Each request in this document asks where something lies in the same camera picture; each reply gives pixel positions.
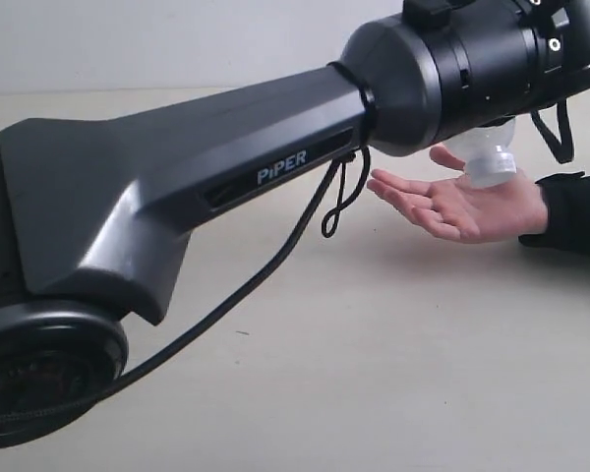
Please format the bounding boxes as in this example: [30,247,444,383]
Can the person's open bare hand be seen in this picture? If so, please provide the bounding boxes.
[367,169,549,245]

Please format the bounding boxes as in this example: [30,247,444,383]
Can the green label bottle white cap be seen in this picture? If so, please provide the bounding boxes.
[443,119,517,189]

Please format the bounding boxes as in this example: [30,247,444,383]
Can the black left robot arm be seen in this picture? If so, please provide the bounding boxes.
[0,1,590,449]

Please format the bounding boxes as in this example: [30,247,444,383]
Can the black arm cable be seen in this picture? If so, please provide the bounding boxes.
[0,147,373,437]

